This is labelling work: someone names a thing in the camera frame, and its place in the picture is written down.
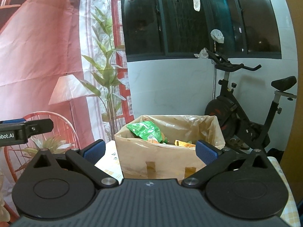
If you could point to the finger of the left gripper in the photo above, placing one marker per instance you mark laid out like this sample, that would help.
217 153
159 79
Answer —
36 127
12 121

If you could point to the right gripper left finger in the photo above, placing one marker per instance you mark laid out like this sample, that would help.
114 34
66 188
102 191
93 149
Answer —
84 160

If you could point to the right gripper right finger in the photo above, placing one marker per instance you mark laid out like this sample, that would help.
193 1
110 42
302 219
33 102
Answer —
216 161

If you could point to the yellow snack packet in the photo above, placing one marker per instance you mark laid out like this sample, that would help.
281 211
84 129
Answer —
184 144

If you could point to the large green snack bag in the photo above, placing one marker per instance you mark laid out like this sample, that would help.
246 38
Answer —
148 131

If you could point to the black exercise bike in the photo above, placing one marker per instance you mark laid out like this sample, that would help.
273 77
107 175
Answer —
255 94

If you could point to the cardboard box with plastic liner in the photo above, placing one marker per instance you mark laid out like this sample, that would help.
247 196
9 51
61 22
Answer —
141 159

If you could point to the dark window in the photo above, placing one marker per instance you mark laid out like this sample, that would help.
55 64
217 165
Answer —
172 29

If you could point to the printed wall backdrop cloth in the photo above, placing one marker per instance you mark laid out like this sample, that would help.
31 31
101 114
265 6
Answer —
41 40

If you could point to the crumpled cloth on handlebar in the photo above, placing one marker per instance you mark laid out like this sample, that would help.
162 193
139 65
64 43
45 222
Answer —
202 54

